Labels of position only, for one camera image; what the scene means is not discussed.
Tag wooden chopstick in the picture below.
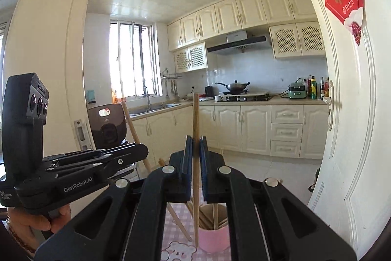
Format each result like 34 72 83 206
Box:
121 101 192 242
192 93 200 247

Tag kitchen faucet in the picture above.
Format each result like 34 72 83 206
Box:
142 85 151 111

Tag kitchen window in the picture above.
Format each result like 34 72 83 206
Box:
109 21 162 102

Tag lower kitchen cabinets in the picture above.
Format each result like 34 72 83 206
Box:
129 98 328 166

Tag kitchen cabinets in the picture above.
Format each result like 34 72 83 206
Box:
129 98 328 166
167 0 326 73

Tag upper kitchen cabinets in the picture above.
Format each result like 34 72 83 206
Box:
167 0 326 73

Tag person's left hand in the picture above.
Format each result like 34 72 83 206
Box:
4 204 71 256

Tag black air fryer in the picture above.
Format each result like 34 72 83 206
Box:
87 103 128 149

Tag pink checkered tablecloth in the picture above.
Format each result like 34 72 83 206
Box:
160 203 231 260

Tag chopstick in cup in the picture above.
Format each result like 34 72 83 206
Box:
212 203 219 230
185 201 213 230

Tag pink utensil holder cup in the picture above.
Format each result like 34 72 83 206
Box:
198 225 230 254

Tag white door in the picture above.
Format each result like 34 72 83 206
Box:
309 0 390 260

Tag gas stove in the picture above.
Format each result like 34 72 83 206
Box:
220 92 272 102

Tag black wok on stove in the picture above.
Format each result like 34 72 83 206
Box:
216 80 250 93

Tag green small appliance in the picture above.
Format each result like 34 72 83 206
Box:
288 81 307 99

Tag green bottle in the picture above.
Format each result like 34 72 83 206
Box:
311 76 317 99

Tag dark sauce bottle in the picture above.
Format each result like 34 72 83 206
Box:
319 77 325 99

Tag range hood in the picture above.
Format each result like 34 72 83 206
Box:
207 30 272 55

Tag door handle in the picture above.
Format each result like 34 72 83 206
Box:
322 79 341 132

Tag door frame with latch plate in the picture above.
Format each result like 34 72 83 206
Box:
3 0 88 156

